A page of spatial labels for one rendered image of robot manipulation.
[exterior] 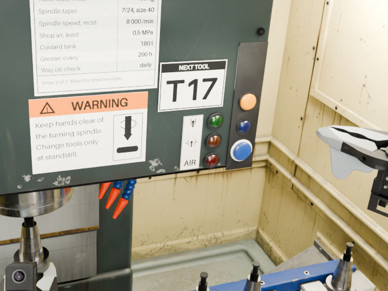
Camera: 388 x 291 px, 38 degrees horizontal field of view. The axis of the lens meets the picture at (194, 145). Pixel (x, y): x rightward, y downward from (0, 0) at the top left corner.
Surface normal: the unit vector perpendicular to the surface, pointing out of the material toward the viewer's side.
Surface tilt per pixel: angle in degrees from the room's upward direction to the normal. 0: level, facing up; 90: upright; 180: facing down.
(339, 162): 90
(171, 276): 0
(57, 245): 89
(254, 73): 90
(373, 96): 90
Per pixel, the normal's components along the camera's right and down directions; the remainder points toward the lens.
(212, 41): 0.37, 0.43
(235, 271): 0.07, -0.90
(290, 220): -0.92, 0.11
